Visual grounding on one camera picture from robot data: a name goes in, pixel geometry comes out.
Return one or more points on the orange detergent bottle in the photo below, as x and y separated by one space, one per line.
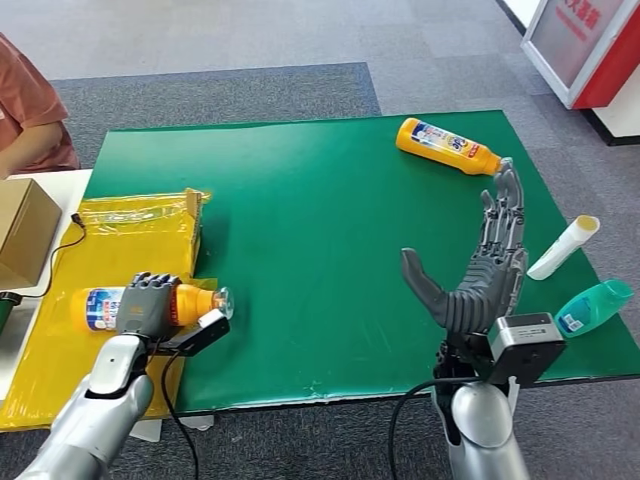
445 146
195 303

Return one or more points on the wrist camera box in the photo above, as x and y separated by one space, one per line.
200 331
527 348

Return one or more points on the white side table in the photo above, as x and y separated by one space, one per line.
65 192

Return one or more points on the white tube bottle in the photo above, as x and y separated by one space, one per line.
560 250

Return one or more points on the white paper scrap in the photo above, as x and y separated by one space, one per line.
200 422

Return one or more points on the teal plastic bottle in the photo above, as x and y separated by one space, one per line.
592 307

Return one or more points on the green table mat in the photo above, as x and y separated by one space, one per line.
310 265

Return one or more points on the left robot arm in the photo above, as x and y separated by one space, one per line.
100 411

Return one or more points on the red and white sign stand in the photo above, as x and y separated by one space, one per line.
580 46

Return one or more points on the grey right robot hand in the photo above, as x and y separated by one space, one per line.
480 291

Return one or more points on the dark green item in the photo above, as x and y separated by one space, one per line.
9 311

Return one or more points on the brown cardboard box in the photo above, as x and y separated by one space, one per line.
23 225

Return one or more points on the person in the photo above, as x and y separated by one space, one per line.
30 112

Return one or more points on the yellow plastic wrapped box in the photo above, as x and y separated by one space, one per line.
115 245

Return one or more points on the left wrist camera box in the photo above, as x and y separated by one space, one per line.
200 331

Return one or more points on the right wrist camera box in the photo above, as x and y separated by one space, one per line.
527 348

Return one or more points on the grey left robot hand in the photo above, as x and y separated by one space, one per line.
145 308

